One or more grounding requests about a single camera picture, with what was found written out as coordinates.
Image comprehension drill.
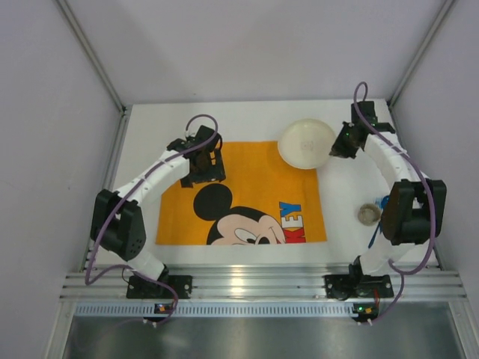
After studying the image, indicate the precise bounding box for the white round plate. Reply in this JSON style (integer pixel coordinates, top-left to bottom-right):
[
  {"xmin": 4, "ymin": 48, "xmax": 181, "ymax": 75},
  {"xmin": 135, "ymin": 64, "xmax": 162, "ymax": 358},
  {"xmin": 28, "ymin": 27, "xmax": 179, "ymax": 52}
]
[{"xmin": 278, "ymin": 118, "xmax": 336, "ymax": 170}]

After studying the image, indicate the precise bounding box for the orange Mickey placemat cloth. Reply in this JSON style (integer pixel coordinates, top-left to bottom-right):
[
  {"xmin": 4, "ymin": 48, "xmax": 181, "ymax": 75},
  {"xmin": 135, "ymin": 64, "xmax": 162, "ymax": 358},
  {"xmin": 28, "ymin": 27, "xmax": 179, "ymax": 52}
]
[{"xmin": 156, "ymin": 141, "xmax": 326, "ymax": 246}]

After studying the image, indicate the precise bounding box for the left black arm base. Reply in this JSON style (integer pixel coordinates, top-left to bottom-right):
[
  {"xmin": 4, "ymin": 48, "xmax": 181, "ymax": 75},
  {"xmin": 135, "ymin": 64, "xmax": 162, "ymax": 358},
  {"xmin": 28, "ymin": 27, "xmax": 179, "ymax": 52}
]
[{"xmin": 126, "ymin": 275, "xmax": 193, "ymax": 299}]

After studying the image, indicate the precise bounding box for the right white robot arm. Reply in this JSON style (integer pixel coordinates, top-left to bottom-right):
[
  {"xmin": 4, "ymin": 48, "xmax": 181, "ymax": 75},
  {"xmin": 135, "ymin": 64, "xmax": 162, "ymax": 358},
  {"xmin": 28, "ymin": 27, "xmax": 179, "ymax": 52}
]
[{"xmin": 330, "ymin": 100, "xmax": 447, "ymax": 275}]

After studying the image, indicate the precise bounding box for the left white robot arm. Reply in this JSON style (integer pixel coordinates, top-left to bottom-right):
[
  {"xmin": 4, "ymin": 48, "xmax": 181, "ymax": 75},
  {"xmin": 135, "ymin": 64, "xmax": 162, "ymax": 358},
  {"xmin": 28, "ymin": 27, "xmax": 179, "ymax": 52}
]
[{"xmin": 85, "ymin": 124, "xmax": 225, "ymax": 285}]

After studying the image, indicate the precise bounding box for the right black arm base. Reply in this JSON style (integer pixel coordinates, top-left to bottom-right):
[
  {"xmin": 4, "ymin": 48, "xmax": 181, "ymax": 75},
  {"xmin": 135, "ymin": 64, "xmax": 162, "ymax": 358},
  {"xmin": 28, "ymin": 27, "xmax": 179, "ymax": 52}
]
[{"xmin": 324, "ymin": 274, "xmax": 394, "ymax": 301}]

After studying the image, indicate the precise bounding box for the blue fork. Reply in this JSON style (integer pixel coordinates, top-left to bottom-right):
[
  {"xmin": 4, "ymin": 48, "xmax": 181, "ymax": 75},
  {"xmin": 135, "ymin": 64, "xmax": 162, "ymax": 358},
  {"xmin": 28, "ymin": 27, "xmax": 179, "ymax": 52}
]
[{"xmin": 373, "ymin": 195, "xmax": 389, "ymax": 211}]

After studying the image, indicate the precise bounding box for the blue spoon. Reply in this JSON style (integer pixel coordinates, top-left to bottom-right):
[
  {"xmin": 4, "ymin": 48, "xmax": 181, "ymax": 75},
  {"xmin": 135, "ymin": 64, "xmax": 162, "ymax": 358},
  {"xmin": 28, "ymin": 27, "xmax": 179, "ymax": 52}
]
[{"xmin": 367, "ymin": 209, "xmax": 384, "ymax": 248}]

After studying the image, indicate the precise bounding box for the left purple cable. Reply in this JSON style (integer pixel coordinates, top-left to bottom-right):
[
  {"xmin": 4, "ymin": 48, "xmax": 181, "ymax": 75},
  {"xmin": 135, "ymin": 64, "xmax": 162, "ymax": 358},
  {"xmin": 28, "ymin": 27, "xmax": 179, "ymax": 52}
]
[{"xmin": 85, "ymin": 114, "xmax": 220, "ymax": 322}]

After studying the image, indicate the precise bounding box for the purple cable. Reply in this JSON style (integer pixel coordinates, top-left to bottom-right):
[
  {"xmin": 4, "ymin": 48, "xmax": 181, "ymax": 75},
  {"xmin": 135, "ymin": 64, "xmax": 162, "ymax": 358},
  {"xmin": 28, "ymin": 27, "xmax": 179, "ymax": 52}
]
[
  {"xmin": 85, "ymin": 114, "xmax": 220, "ymax": 322},
  {"xmin": 353, "ymin": 82, "xmax": 439, "ymax": 325}
]

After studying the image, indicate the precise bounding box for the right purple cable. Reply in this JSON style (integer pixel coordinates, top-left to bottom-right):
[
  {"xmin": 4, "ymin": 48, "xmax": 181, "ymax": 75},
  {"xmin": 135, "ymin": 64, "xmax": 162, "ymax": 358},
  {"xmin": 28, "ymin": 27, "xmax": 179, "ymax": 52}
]
[{"xmin": 353, "ymin": 82, "xmax": 439, "ymax": 325}]

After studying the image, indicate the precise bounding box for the slotted grey cable duct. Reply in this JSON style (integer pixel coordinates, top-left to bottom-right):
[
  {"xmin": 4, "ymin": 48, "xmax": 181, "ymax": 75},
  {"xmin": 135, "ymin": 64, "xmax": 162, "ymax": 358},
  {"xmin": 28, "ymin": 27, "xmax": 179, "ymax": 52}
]
[{"xmin": 75, "ymin": 301, "xmax": 377, "ymax": 319}]

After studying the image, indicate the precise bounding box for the aluminium mounting rail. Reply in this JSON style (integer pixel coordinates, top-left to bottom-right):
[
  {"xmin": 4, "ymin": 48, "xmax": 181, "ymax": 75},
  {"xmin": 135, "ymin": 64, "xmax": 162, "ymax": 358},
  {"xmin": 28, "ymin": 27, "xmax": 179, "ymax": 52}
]
[{"xmin": 60, "ymin": 264, "xmax": 467, "ymax": 302}]

